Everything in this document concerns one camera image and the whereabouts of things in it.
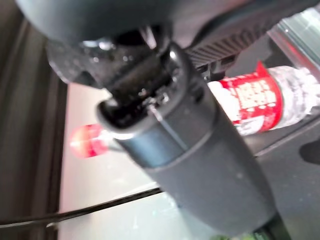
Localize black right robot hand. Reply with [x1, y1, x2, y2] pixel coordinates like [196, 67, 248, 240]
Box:
[14, 0, 320, 238]

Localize clear water bottle red label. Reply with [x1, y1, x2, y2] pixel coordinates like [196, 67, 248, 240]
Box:
[70, 60, 320, 159]

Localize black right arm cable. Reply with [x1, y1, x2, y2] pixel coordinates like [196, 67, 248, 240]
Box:
[0, 187, 162, 229]

